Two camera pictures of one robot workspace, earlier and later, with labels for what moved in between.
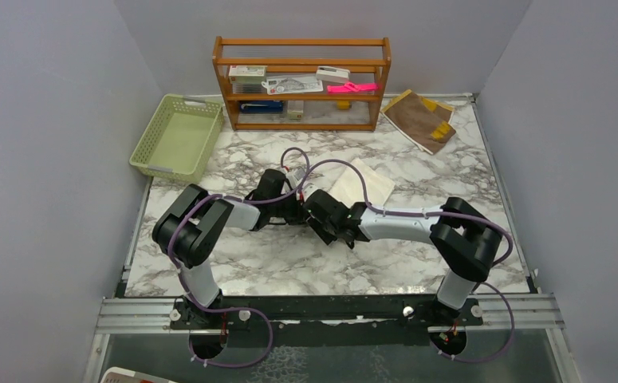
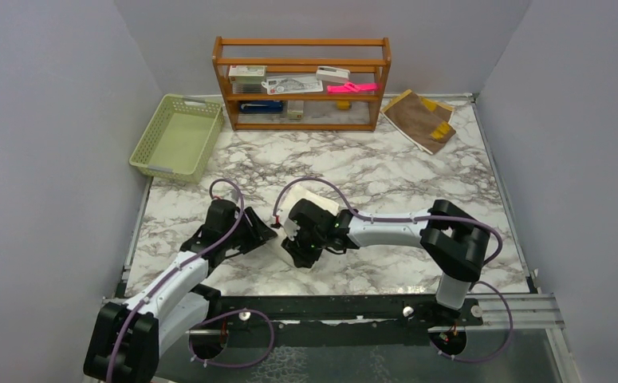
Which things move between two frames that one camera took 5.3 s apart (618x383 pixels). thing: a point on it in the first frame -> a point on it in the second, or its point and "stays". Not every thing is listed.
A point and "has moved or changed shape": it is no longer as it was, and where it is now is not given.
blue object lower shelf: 261,107 stays
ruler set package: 285,84 stays
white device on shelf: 331,75 stays
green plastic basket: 179,136 stays
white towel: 349,187 has moved or changed shape
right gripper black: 327,236 -> 301,258
